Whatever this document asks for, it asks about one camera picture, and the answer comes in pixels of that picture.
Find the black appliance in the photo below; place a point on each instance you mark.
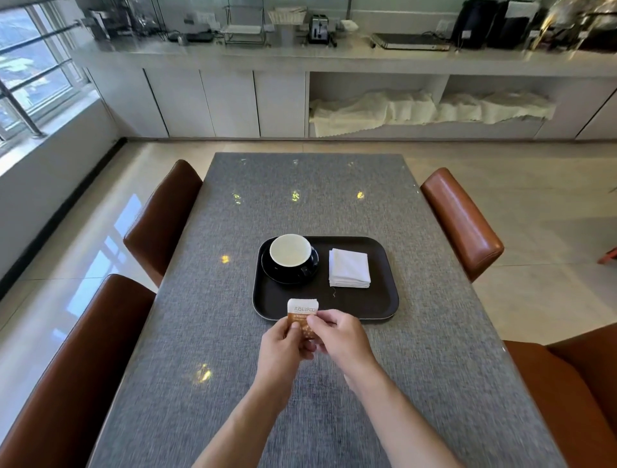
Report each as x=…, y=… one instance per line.
x=513, y=23

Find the white counter cabinet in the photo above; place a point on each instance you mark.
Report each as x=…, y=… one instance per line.
x=337, y=91

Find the person's left forearm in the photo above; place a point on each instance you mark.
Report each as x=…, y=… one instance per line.
x=241, y=424

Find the black saucer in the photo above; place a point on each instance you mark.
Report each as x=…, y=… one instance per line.
x=289, y=275

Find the person's left hand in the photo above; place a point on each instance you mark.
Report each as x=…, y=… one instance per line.
x=278, y=348

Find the window with metal bars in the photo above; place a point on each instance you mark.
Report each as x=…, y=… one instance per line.
x=33, y=67

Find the black coffee machine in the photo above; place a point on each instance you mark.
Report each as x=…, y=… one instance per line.
x=475, y=24

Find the person's right forearm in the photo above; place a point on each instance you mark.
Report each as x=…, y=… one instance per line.
x=400, y=419

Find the person's right hand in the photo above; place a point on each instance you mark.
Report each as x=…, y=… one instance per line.
x=343, y=340

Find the person's left thumb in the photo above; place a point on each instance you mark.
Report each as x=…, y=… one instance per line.
x=292, y=328

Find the white cloth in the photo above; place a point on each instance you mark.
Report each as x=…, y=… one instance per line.
x=501, y=108
x=366, y=113

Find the black serving tray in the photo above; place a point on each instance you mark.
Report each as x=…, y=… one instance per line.
x=326, y=277

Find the person's right thumb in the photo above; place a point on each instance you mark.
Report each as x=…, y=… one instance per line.
x=312, y=340

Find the orange and white sachet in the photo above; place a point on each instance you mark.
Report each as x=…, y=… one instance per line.
x=301, y=313

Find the brown leather chair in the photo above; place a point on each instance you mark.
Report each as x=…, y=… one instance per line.
x=72, y=376
x=573, y=385
x=462, y=222
x=164, y=217

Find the black coffee cup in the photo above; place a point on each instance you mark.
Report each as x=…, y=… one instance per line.
x=291, y=253

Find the silver toaster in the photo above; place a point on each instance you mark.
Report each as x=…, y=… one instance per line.
x=318, y=29

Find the stack of white napkins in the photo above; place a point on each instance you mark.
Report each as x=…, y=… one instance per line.
x=349, y=268

